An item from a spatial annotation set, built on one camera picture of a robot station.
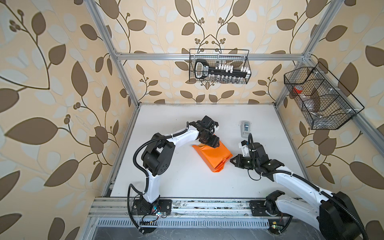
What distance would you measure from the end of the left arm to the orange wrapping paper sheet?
0.09 ft

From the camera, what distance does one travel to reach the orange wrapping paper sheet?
0.84m

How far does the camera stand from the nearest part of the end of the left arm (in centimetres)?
71
